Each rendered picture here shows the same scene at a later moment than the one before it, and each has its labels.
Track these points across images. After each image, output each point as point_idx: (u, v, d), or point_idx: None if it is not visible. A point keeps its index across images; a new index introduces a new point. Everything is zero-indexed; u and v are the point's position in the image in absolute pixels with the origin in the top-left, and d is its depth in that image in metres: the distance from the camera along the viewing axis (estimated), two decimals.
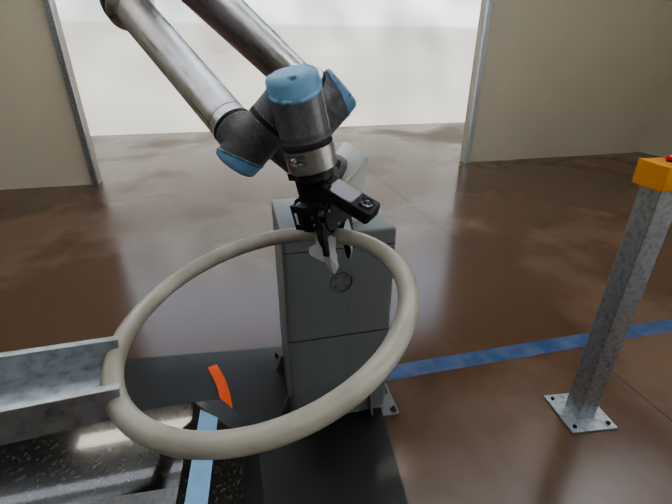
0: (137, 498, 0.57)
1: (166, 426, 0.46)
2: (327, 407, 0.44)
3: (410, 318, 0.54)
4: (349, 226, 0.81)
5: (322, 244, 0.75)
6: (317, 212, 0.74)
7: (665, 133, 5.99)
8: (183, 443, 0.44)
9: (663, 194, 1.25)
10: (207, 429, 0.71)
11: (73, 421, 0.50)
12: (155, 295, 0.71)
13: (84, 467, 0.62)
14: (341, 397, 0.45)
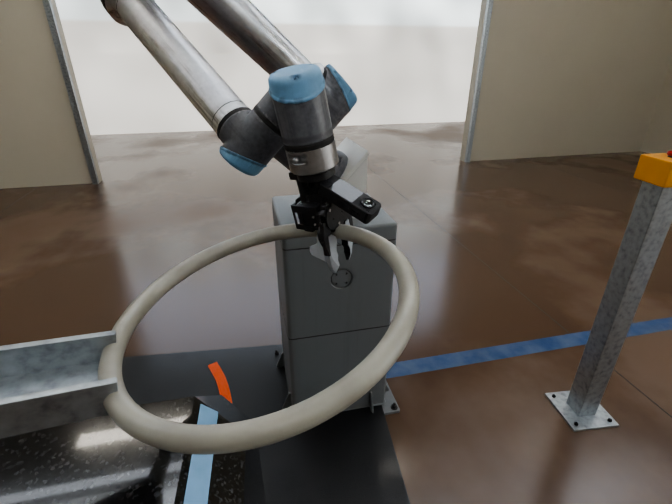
0: (137, 491, 0.57)
1: (164, 420, 0.46)
2: (327, 401, 0.44)
3: (411, 313, 0.53)
4: None
5: (323, 244, 0.75)
6: (318, 211, 0.74)
7: (665, 132, 5.98)
8: (181, 437, 0.43)
9: (665, 190, 1.24)
10: (207, 423, 0.70)
11: (70, 415, 0.49)
12: (154, 290, 0.71)
13: (83, 460, 0.61)
14: (341, 391, 0.44)
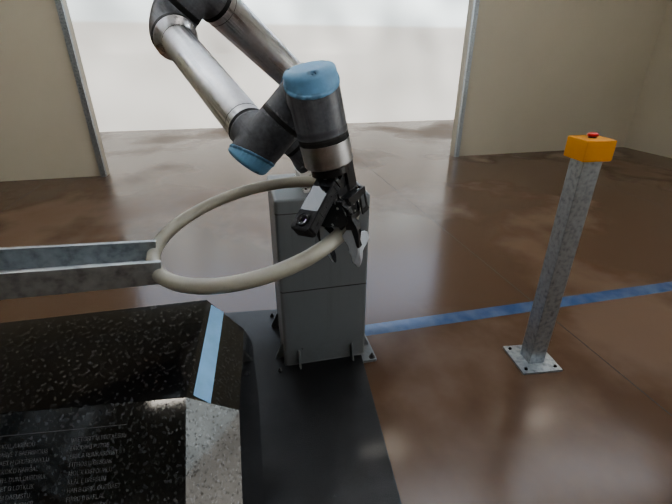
0: (170, 345, 0.85)
1: (193, 277, 0.74)
2: (292, 261, 0.72)
3: None
4: (352, 239, 0.77)
5: None
6: None
7: (646, 128, 6.27)
8: (204, 282, 0.72)
9: (585, 164, 1.52)
10: (216, 316, 0.99)
11: (132, 281, 0.78)
12: (178, 221, 0.99)
13: (132, 331, 0.90)
14: (301, 256, 0.73)
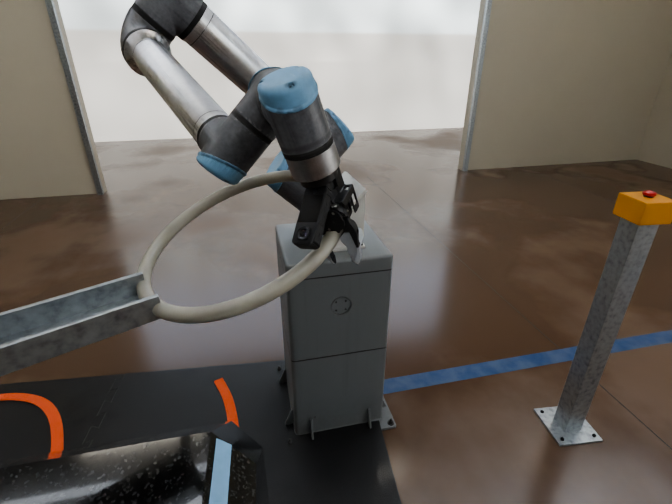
0: None
1: (199, 306, 0.72)
2: (299, 269, 0.71)
3: None
4: (351, 240, 0.77)
5: None
6: None
7: (660, 141, 6.08)
8: (214, 309, 0.69)
9: (641, 227, 1.34)
10: (223, 456, 0.80)
11: (133, 322, 0.74)
12: (157, 244, 0.94)
13: (118, 493, 0.71)
14: (306, 262, 0.72)
